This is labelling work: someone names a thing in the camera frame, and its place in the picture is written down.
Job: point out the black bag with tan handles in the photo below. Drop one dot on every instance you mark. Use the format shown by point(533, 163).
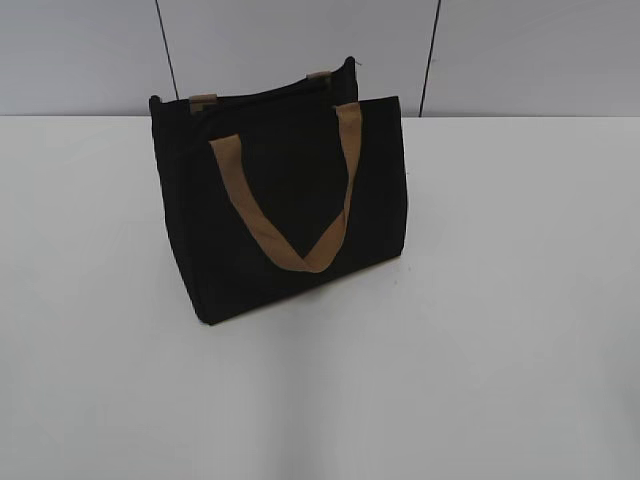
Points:
point(271, 194)

